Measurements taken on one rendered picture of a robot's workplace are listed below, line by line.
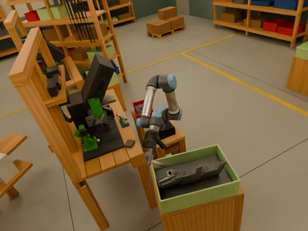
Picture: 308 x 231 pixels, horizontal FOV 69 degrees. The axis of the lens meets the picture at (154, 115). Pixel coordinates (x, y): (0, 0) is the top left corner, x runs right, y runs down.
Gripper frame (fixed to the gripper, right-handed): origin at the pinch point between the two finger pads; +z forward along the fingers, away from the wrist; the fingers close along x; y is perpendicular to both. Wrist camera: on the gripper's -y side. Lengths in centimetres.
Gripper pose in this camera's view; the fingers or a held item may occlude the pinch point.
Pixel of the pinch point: (150, 160)
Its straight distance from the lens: 157.3
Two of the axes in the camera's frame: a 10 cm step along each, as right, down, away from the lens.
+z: -1.9, 9.3, -3.2
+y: -9.3, -2.8, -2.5
